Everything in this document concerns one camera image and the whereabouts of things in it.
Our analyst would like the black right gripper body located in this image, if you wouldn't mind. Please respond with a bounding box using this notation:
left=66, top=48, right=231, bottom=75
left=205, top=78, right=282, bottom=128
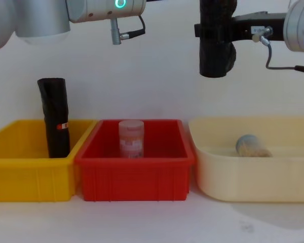
left=231, top=14, right=287, bottom=43

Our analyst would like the black bag bundle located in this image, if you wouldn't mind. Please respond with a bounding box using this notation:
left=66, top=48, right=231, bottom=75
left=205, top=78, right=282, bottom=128
left=199, top=0, right=238, bottom=78

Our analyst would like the clear jar with blue lid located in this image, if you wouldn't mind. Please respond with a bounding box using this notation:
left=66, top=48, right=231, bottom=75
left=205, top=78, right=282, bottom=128
left=235, top=134, right=273, bottom=158

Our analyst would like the clear plastic jar with label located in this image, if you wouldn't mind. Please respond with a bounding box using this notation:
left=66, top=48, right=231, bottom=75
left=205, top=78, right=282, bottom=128
left=118, top=120, right=145, bottom=160

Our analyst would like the cream plastic bin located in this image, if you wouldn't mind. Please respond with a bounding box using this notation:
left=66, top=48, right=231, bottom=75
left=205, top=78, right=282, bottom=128
left=187, top=116, right=304, bottom=203

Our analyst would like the red plastic bin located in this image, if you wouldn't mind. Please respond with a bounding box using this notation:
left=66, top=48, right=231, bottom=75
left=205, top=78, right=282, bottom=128
left=73, top=119, right=196, bottom=203

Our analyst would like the black roll with red label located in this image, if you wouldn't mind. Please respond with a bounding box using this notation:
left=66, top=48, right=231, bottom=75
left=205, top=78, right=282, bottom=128
left=36, top=77, right=72, bottom=159

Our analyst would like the white table cloth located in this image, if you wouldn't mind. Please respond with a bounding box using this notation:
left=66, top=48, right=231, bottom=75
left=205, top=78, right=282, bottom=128
left=0, top=111, right=304, bottom=243

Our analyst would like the yellow plastic bin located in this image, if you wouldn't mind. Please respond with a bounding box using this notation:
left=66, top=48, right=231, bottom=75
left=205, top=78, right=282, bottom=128
left=0, top=119, right=99, bottom=204

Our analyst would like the right wrist dark cable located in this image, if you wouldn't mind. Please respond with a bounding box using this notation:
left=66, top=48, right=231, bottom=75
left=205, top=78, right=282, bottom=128
left=252, top=26, right=304, bottom=74

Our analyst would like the wrist dark cable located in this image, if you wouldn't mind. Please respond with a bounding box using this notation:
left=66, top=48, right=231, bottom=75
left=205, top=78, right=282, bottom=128
left=110, top=15, right=146, bottom=46
left=252, top=26, right=304, bottom=74

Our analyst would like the left wrist dark cable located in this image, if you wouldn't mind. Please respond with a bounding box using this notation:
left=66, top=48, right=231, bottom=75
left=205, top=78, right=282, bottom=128
left=110, top=15, right=146, bottom=46

